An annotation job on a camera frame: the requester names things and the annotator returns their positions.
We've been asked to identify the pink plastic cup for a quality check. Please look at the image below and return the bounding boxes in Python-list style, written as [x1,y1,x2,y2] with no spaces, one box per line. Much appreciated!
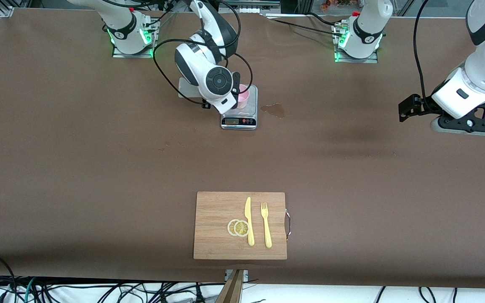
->
[235,84,250,109]

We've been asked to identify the silver digital kitchen scale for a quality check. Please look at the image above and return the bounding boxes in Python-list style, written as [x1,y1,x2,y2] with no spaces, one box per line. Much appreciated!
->
[221,85,258,130]

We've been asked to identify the white power strip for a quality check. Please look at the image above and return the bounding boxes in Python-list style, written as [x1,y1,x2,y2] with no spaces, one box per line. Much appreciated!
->
[226,0,281,14]

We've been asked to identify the yellow plastic knife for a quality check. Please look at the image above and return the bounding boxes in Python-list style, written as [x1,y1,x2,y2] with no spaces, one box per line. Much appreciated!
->
[244,197,255,247]

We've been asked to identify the bamboo cutting board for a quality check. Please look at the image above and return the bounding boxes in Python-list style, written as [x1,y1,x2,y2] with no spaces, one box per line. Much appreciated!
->
[193,191,291,260]

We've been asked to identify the yellow plastic fork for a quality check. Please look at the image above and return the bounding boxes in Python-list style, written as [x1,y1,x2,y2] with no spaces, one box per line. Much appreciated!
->
[261,202,273,248]

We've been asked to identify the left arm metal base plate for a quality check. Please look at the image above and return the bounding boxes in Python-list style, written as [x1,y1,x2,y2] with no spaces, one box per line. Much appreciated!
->
[334,25,378,64]

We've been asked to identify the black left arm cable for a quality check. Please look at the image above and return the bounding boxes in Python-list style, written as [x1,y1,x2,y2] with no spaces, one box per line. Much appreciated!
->
[412,0,428,99]

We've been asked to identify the black table cable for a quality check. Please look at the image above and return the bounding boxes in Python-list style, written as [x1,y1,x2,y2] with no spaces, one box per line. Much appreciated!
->
[264,15,346,40]

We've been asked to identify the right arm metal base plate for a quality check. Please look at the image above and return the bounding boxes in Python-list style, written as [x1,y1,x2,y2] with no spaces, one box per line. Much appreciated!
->
[112,19,159,58]

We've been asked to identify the wooden post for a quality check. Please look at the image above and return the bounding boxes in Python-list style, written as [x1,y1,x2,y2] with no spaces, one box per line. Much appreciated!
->
[215,269,245,303]

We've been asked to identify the teal floor cable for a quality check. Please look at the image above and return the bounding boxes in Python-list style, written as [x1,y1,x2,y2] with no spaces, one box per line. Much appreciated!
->
[24,277,37,303]

